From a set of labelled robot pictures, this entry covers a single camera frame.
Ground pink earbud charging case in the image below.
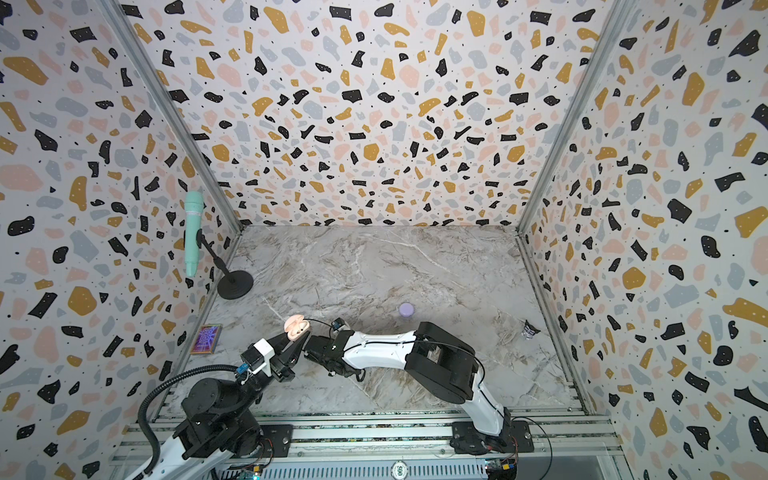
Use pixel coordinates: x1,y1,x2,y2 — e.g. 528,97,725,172
284,315,311,341

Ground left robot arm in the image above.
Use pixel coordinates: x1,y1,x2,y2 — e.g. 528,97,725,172
127,321,310,479

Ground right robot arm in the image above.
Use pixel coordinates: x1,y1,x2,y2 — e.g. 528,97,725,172
304,322,506,437

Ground purple earbud charging case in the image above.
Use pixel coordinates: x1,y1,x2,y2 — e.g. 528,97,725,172
398,303,415,318

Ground colourful card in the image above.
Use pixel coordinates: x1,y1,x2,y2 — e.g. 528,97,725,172
191,324,222,355

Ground black microphone stand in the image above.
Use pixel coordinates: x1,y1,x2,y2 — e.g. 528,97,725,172
196,230,254,300

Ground small dark wrapper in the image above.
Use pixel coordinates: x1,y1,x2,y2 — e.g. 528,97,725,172
523,321,540,339

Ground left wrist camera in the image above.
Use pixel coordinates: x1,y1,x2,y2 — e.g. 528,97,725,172
239,338,275,377

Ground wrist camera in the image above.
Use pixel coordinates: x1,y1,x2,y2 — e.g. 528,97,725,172
239,338,275,377
330,318,347,332

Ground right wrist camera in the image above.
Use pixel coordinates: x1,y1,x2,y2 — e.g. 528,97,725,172
330,318,347,332

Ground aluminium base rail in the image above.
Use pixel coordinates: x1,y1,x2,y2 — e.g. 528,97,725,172
107,410,631,480

